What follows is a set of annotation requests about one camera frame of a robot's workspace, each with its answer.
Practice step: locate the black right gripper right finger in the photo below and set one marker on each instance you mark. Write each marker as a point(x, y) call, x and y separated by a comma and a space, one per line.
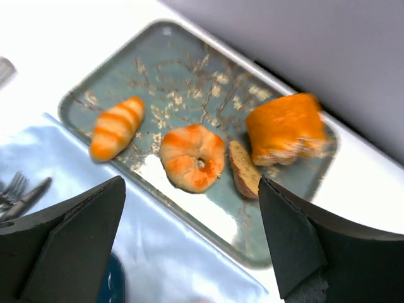
point(318, 256)

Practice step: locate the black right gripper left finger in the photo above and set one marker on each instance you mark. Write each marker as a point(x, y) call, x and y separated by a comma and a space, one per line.
point(60, 253)

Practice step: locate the ring-shaped orange bread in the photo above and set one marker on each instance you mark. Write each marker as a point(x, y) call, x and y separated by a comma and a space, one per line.
point(193, 157)

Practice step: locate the brown bread slice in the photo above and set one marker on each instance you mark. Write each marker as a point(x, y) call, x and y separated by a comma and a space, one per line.
point(246, 175)

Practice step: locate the large orange bread loaf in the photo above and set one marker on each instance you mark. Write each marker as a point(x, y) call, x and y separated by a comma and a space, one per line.
point(286, 128)

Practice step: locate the striped croissant bread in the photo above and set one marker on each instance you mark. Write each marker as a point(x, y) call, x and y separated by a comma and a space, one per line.
point(115, 128)

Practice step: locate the silver knife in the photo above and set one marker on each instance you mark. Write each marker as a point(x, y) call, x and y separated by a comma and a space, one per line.
point(27, 201)

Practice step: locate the dark blue leaf plate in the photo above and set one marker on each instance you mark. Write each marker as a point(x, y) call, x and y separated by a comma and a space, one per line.
point(113, 287)

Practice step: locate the silver fork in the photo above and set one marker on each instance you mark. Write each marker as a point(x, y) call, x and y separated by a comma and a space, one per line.
point(11, 194)

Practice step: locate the light blue cloth placemat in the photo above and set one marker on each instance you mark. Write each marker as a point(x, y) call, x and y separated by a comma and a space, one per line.
point(163, 259)

